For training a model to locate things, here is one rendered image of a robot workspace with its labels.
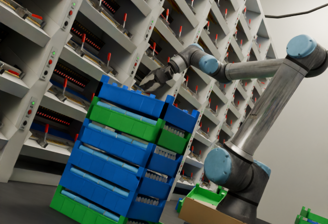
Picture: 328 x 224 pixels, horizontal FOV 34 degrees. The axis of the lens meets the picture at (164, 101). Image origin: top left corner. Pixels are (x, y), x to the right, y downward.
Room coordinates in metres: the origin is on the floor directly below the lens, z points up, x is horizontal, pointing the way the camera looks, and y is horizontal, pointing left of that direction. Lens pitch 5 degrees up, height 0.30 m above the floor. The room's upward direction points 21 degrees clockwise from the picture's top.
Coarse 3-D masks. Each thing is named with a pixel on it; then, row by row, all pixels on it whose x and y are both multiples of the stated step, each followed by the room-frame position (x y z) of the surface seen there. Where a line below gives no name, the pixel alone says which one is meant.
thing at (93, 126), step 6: (90, 126) 1.82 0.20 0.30; (96, 126) 1.81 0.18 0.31; (108, 132) 1.77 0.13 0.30; (114, 132) 1.77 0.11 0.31; (120, 138) 1.74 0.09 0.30; (126, 138) 1.73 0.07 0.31; (138, 144) 1.70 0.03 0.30; (144, 144) 1.69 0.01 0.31; (156, 150) 1.70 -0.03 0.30; (168, 156) 1.77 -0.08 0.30; (174, 156) 1.80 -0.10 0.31
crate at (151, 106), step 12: (108, 84) 1.81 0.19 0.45; (96, 96) 1.82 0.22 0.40; (108, 96) 1.80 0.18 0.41; (120, 96) 1.77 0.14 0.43; (132, 96) 1.74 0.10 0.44; (144, 96) 1.72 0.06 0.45; (168, 96) 1.67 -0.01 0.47; (132, 108) 1.73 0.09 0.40; (144, 108) 1.71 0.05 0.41; (156, 108) 1.69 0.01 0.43; (168, 108) 1.67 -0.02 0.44; (156, 120) 1.84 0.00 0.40; (168, 120) 1.69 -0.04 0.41; (180, 120) 1.74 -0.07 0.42; (192, 120) 1.80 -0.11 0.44; (192, 132) 1.83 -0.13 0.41
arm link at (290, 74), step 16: (288, 48) 2.21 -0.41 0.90; (304, 48) 2.16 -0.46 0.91; (320, 48) 2.20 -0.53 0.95; (288, 64) 2.21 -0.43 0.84; (304, 64) 2.19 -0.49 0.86; (320, 64) 2.23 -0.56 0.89; (272, 80) 2.25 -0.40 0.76; (288, 80) 2.20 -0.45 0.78; (272, 96) 2.23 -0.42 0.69; (288, 96) 2.23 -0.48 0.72; (256, 112) 2.25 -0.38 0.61; (272, 112) 2.24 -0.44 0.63; (240, 128) 2.30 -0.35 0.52; (256, 128) 2.25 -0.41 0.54; (224, 144) 2.31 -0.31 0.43; (240, 144) 2.27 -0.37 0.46; (256, 144) 2.28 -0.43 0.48; (208, 160) 2.32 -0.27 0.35; (224, 160) 2.25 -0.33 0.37; (240, 160) 2.26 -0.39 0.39; (208, 176) 2.30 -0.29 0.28; (224, 176) 2.25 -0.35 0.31; (240, 176) 2.29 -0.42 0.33
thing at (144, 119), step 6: (102, 102) 1.82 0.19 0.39; (108, 108) 1.80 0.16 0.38; (114, 108) 1.78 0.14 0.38; (120, 108) 1.78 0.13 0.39; (126, 114) 1.75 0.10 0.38; (132, 114) 1.74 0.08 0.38; (144, 120) 1.71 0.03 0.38; (150, 120) 1.70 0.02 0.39; (168, 126) 1.73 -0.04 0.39; (174, 132) 1.76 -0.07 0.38; (180, 132) 1.79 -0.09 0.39
